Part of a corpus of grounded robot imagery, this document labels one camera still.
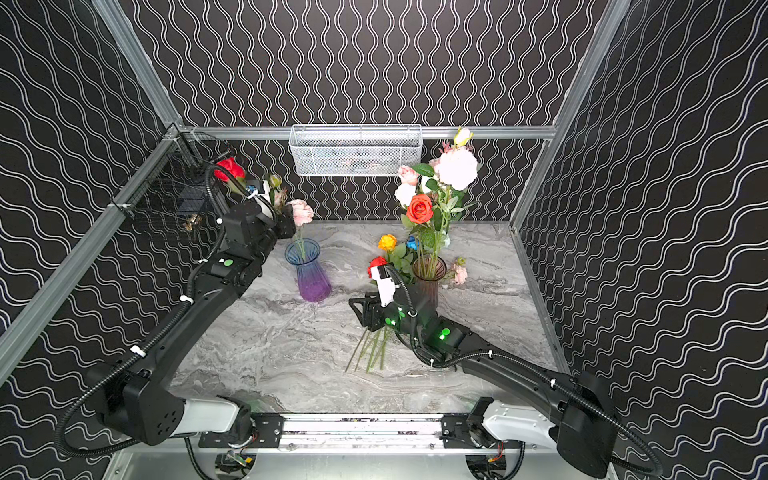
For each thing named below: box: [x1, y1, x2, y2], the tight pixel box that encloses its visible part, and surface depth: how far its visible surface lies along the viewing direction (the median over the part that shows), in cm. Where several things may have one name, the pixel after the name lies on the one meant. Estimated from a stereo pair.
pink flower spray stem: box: [395, 126, 478, 265], surface depth 64 cm
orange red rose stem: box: [406, 194, 436, 265], surface depth 65 cm
